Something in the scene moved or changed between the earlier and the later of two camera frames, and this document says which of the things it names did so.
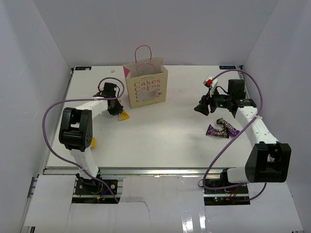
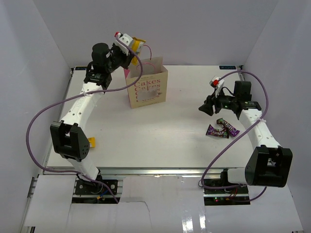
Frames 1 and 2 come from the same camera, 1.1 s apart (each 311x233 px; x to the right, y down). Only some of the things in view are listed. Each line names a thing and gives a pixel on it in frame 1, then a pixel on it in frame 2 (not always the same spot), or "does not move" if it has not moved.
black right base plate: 225,200 does not move
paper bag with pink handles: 146,78 does not move
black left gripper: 118,108 -> 127,59
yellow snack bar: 93,142 does not move
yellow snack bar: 123,116 -> 137,45
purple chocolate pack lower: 213,131 does not move
